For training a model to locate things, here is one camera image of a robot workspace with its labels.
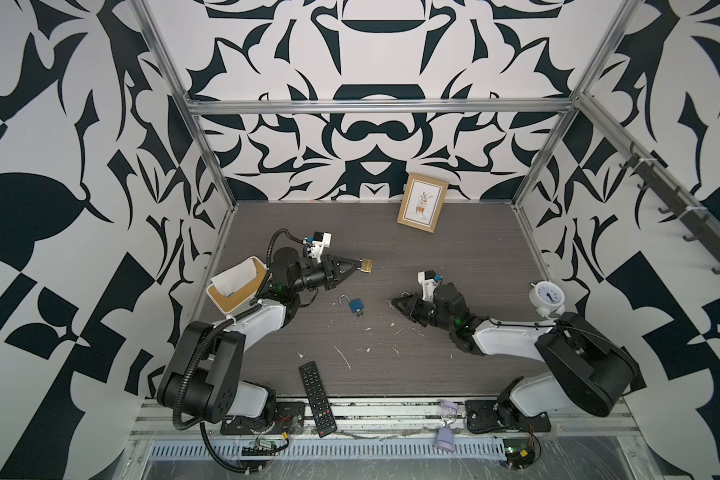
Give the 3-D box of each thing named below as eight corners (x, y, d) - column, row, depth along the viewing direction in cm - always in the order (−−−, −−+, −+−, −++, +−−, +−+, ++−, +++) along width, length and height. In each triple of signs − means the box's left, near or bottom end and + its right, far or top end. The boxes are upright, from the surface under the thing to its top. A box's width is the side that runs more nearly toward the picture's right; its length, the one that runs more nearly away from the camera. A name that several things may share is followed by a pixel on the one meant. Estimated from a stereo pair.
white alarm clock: (536, 317, 92) (540, 313, 90) (523, 284, 99) (526, 280, 97) (569, 317, 92) (574, 313, 90) (554, 284, 99) (558, 280, 97)
